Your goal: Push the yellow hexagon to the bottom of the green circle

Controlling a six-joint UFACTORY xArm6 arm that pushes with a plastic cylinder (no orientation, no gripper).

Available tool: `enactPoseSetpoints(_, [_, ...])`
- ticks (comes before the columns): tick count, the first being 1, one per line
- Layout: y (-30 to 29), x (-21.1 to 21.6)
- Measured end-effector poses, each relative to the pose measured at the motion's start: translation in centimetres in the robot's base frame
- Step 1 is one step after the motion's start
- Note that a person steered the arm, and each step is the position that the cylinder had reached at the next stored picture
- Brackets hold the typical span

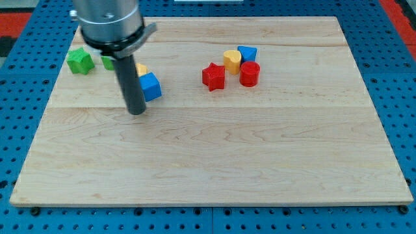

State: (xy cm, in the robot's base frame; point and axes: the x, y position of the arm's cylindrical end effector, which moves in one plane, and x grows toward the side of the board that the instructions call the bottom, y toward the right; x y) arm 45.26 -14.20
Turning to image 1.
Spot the wooden board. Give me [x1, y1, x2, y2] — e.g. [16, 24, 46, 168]
[10, 17, 413, 207]

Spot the yellow heart block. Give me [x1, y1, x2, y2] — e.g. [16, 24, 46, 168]
[223, 50, 242, 75]

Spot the blue triangle block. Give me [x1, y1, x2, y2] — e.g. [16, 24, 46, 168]
[237, 45, 257, 63]

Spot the green circle block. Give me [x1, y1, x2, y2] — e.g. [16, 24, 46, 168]
[101, 56, 114, 71]

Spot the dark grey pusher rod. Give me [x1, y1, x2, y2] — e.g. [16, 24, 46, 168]
[112, 55, 146, 115]

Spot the blue cube block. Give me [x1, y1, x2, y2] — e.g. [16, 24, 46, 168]
[139, 72, 162, 102]

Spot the green star block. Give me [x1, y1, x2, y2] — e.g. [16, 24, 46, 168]
[66, 47, 95, 75]

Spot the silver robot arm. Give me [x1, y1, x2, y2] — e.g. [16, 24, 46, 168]
[70, 0, 157, 60]

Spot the red star block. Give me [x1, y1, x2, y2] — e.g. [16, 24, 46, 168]
[201, 62, 225, 92]

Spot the yellow hexagon block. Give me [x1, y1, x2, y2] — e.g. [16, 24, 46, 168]
[135, 63, 150, 77]

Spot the red cylinder block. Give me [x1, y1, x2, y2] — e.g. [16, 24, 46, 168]
[239, 61, 261, 87]

